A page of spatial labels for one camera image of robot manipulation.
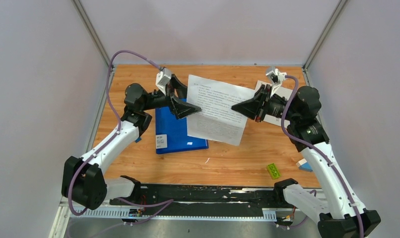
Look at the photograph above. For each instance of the green toy brick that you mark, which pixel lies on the green toy brick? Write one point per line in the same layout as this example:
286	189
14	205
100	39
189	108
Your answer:
273	171

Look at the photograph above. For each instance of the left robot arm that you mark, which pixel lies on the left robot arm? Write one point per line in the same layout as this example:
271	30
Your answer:
83	183

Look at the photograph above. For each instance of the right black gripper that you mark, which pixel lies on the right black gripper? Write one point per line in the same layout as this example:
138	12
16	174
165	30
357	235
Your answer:
250	107

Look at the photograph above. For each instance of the beige card sheet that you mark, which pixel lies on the beige card sheet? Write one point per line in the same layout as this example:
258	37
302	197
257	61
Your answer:
282	92

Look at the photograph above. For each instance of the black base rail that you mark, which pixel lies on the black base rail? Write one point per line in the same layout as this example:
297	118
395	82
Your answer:
200	203

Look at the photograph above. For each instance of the blue file folder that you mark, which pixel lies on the blue file folder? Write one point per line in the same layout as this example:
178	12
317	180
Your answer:
172	136

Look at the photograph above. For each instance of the printed paper sheet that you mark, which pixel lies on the printed paper sheet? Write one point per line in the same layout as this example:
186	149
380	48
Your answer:
216	121

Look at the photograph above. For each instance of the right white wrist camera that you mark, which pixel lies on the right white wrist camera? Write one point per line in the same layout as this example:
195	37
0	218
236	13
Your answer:
276	78

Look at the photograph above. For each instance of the white and blue block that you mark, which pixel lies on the white and blue block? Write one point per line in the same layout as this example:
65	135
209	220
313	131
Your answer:
304	165

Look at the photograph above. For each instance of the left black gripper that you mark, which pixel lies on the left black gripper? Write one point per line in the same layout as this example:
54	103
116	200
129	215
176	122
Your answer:
181	109

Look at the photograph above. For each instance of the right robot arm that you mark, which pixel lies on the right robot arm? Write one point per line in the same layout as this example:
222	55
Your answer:
342	214

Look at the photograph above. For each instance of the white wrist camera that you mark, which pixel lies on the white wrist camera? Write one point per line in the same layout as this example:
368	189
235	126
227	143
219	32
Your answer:
276	78
163	77

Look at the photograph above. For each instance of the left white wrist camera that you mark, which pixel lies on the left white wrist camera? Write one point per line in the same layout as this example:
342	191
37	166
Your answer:
163	77

